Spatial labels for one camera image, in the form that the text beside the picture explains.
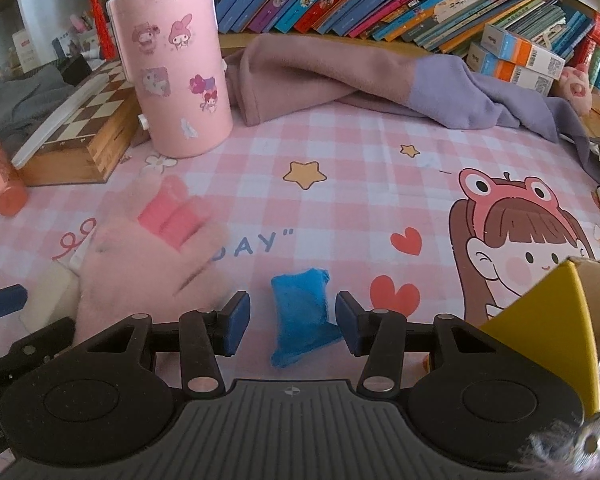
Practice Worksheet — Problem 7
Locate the white eraser block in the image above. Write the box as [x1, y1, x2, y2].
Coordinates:
[20, 261, 80, 333]

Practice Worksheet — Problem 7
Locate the blue cloth bundle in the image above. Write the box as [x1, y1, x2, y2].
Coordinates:
[271, 268, 342, 368]

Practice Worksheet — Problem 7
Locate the pink fluffy glove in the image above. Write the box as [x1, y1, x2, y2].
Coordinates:
[74, 172, 230, 344]

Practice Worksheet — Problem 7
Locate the pink lotion bottle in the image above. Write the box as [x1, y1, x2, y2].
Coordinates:
[0, 142, 29, 217]

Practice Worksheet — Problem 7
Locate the pink checkered tablecloth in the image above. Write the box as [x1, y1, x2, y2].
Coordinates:
[0, 103, 600, 379]

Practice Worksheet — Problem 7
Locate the wooden chess board box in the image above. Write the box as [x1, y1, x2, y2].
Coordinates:
[19, 61, 140, 186]

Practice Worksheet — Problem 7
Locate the yellow cardboard box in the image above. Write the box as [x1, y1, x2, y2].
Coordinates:
[481, 258, 600, 416]

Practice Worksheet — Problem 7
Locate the grey cloth on side table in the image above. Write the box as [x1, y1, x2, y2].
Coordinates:
[0, 66, 76, 154]

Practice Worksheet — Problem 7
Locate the pink purple fleece garment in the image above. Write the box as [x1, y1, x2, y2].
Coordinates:
[225, 35, 600, 184]

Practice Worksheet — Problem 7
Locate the red tassel ornament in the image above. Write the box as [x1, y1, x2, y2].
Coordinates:
[90, 0, 117, 62]

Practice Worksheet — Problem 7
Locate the orange blue white carton lower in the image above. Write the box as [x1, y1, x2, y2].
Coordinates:
[466, 42, 554, 96]

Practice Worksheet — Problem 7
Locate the orange blue white carton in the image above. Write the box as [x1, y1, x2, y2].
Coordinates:
[466, 42, 554, 96]
[480, 24, 565, 80]

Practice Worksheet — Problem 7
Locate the pink sticker cylinder container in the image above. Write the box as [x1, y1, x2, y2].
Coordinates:
[107, 0, 234, 158]

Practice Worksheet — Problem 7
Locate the orange blue white carton upper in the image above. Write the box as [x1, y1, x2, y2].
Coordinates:
[480, 24, 565, 80]

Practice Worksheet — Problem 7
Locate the pink pig plush toy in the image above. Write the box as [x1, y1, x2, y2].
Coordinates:
[552, 63, 593, 117]

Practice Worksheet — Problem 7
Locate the row of leaning books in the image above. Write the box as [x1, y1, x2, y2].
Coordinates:
[215, 0, 600, 62]

